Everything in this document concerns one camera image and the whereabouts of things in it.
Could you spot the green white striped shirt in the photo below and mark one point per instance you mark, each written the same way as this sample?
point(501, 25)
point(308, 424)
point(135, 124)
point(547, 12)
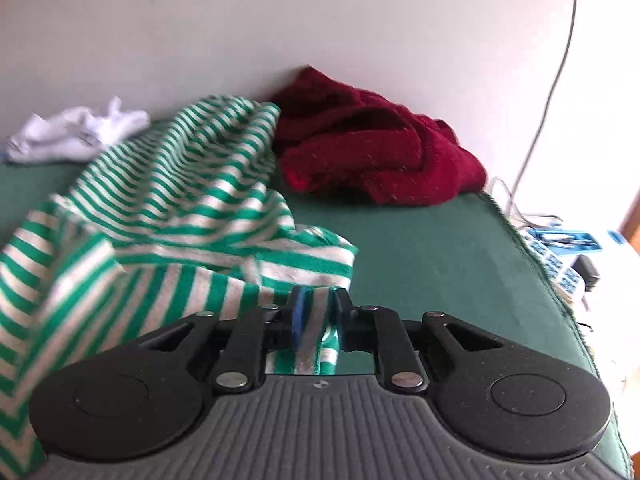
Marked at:
point(175, 200)

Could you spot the blue tool tray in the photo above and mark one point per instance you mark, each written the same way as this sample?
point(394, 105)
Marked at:
point(590, 243)

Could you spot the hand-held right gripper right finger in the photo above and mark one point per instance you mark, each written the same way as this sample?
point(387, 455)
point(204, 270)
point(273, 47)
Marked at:
point(341, 320)

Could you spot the dark red sweater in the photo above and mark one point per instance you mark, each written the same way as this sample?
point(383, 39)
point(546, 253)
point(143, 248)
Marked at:
point(370, 145)

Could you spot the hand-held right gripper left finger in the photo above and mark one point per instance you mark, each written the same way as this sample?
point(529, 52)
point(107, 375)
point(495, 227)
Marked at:
point(297, 320)

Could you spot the white cloth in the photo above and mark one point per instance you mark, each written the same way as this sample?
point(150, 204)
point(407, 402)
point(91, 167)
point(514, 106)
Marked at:
point(65, 135)

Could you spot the wooden door frame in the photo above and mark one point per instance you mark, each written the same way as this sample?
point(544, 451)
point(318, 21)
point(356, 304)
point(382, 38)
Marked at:
point(634, 232)

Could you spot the white power strip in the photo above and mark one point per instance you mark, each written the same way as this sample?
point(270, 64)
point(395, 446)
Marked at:
point(555, 265)

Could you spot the black power adapter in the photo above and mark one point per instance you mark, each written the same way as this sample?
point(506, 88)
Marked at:
point(587, 270)

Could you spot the green table cover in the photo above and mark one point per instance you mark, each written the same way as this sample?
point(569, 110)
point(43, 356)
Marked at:
point(440, 260)

